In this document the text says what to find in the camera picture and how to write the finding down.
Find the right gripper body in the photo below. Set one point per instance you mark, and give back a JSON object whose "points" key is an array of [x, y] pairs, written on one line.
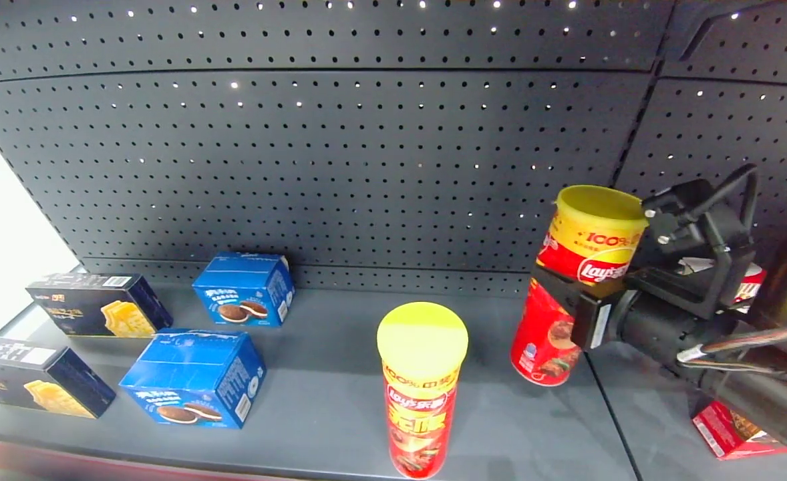
{"points": [[654, 331]]}

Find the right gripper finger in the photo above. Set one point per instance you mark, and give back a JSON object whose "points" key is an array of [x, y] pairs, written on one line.
{"points": [[557, 284]]}

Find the red chip can yellow lid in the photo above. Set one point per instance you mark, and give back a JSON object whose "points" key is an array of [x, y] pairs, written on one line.
{"points": [[584, 234], [421, 394]]}

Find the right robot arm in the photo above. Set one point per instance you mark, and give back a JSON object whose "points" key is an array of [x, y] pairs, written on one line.
{"points": [[774, 394]]}

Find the black shop shelf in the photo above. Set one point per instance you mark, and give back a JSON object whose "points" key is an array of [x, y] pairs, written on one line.
{"points": [[380, 167]]}

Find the red snack box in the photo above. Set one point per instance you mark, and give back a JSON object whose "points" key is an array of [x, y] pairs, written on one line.
{"points": [[727, 431], [751, 284]]}

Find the blue cookie box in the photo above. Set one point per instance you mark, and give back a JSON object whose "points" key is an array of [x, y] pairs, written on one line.
{"points": [[186, 371], [246, 284]]}

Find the dark blue wafer box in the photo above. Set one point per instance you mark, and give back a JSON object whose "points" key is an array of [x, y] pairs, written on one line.
{"points": [[79, 300], [66, 381]]}

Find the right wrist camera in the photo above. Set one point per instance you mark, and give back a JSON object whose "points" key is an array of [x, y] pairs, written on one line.
{"points": [[707, 267]]}

